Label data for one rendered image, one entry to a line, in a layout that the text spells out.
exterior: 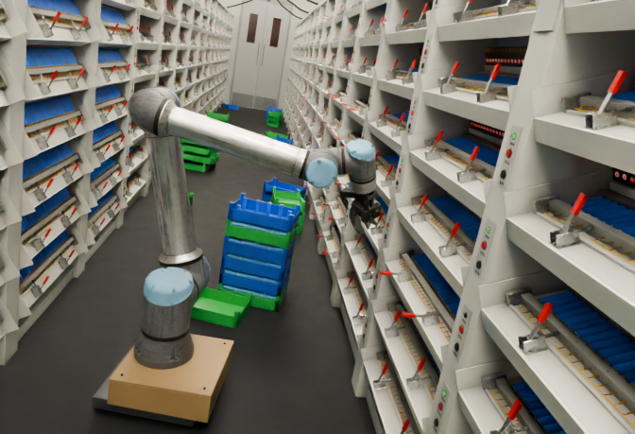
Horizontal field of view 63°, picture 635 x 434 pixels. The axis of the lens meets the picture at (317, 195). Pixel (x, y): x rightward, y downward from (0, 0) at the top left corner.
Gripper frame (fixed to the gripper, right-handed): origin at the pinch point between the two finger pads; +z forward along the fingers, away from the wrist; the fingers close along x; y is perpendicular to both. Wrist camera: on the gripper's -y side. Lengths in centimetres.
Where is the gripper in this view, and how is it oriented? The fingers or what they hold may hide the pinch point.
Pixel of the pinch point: (362, 227)
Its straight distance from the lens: 189.5
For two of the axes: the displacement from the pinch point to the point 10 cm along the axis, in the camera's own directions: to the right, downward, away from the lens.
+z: 1.0, 7.8, 6.2
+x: 8.4, -4.0, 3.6
